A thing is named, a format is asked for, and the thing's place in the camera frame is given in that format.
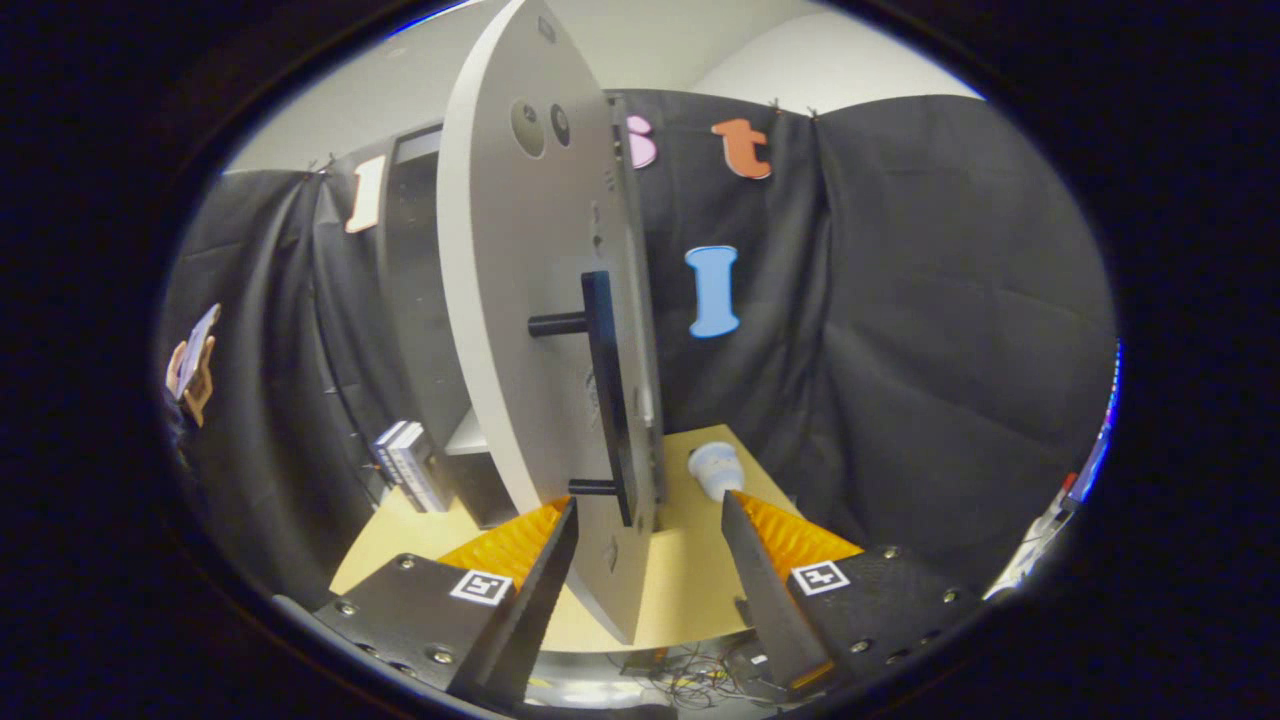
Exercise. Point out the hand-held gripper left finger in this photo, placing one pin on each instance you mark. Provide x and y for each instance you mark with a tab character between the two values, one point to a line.
535	610

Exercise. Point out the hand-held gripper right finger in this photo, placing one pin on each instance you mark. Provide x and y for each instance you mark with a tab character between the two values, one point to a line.
768	600

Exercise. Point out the pale grey cabinet door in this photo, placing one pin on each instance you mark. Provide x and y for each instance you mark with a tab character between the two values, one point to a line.
490	300

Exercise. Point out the white paper cup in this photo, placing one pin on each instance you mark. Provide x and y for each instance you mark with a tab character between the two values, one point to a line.
715	468

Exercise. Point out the black backdrop cloth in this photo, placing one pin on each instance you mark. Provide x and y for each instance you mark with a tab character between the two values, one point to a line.
900	350

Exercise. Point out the wooden phone stand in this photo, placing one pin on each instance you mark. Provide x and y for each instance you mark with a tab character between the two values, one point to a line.
200	395

